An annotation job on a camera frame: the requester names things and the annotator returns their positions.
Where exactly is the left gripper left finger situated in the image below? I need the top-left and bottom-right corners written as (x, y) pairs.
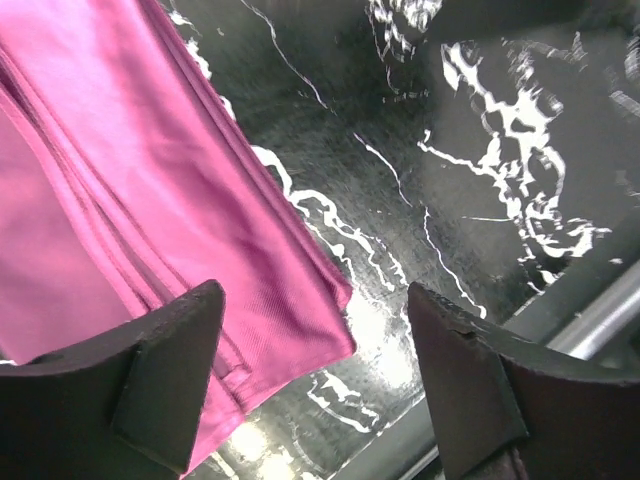
top-left (1, 280), bottom-right (225, 479)

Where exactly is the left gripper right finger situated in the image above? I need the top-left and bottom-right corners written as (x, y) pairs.
top-left (408, 282), bottom-right (639, 479)

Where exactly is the purple satin napkin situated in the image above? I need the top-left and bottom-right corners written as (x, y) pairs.
top-left (1, 1), bottom-right (356, 468)

